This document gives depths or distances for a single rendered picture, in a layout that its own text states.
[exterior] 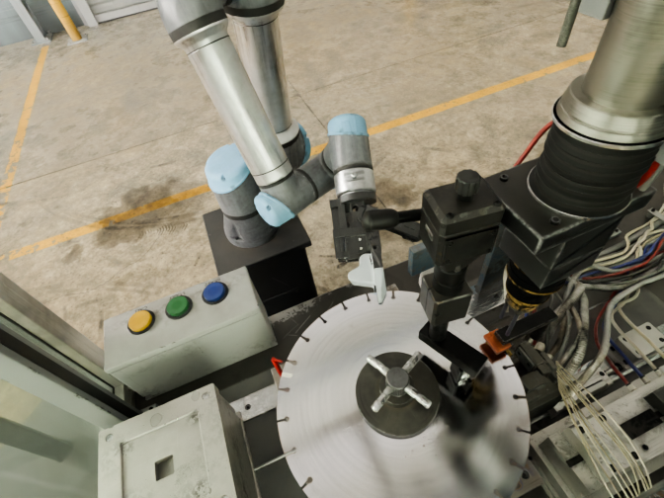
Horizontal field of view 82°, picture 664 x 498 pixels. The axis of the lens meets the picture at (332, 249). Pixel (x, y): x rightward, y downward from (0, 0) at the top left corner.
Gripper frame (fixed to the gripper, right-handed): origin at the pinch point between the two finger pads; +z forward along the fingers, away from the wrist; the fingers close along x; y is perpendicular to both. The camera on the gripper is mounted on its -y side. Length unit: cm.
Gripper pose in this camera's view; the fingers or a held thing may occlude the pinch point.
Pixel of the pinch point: (382, 303)
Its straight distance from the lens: 69.0
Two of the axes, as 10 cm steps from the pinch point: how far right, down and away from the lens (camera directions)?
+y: -9.9, 1.3, 0.7
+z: 1.2, 9.8, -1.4
